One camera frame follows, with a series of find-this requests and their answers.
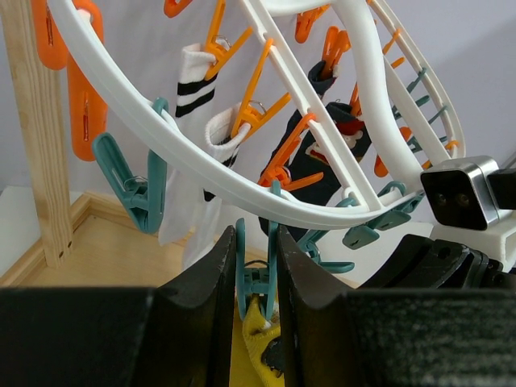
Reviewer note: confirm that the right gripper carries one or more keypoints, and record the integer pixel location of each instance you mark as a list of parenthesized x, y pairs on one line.
[(423, 262)]

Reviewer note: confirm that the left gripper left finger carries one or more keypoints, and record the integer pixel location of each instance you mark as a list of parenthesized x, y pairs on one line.
[(178, 334)]

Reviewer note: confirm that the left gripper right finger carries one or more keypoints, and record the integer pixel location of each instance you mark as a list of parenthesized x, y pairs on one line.
[(334, 335)]

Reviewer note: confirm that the yellow sock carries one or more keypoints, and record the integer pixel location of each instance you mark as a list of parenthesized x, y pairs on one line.
[(250, 338)]

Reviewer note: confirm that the teal clothespin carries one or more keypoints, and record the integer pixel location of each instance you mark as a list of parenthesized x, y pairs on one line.
[(258, 277), (141, 197)]

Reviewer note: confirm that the wooden hanger stand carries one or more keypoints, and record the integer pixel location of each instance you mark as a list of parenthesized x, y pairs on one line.
[(89, 241)]

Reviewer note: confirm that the white striped sock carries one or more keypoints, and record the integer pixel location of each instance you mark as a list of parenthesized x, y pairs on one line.
[(189, 210)]

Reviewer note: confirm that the dark navy patterned sock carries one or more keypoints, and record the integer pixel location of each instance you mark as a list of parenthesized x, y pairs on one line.
[(309, 158)]

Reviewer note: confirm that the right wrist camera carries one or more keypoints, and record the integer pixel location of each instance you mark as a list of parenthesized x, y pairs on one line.
[(473, 202)]

